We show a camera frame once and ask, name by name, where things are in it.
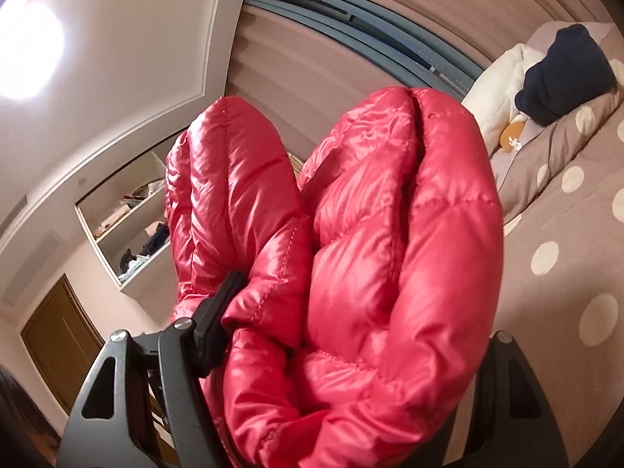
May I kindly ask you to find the person's head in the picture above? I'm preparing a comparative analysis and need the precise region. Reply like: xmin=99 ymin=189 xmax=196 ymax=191
xmin=0 ymin=365 xmax=62 ymax=468

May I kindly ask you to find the white wall shelf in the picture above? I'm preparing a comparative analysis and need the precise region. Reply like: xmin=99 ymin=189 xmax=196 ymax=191
xmin=74 ymin=149 xmax=171 ymax=288

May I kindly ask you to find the navy blue cloth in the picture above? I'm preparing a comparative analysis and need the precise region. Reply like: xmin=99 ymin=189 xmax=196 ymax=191
xmin=514 ymin=23 xmax=617 ymax=126

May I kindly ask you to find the white plush goose toy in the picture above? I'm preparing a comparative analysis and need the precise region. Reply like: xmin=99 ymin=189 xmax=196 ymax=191
xmin=461 ymin=43 xmax=549 ymax=152

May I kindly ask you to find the brown wooden door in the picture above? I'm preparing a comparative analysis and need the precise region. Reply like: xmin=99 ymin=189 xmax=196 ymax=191
xmin=20 ymin=275 xmax=105 ymax=415

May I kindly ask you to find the brown polka dot bedcover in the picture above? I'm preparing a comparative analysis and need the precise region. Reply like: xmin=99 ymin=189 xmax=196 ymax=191
xmin=446 ymin=22 xmax=624 ymax=468

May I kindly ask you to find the blue curtain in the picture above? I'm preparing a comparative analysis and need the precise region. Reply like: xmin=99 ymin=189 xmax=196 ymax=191
xmin=244 ymin=0 xmax=483 ymax=101

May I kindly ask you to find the red hooded puffer jacket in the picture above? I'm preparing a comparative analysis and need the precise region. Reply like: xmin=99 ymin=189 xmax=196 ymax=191
xmin=163 ymin=85 xmax=505 ymax=468

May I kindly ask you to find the white ceiling air vent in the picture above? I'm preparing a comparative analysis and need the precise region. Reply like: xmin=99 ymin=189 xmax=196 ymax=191
xmin=0 ymin=194 xmax=29 ymax=237

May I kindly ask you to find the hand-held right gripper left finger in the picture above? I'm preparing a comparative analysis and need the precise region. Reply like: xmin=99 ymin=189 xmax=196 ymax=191
xmin=56 ymin=269 xmax=248 ymax=468

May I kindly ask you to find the round ceiling lamp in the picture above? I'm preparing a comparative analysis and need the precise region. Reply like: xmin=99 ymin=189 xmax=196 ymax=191
xmin=0 ymin=0 xmax=66 ymax=101

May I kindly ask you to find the beige curtain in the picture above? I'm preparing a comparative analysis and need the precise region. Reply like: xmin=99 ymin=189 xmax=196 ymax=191
xmin=224 ymin=0 xmax=605 ymax=157

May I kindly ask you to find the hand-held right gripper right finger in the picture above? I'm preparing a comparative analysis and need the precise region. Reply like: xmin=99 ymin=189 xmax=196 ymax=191
xmin=458 ymin=330 xmax=570 ymax=468

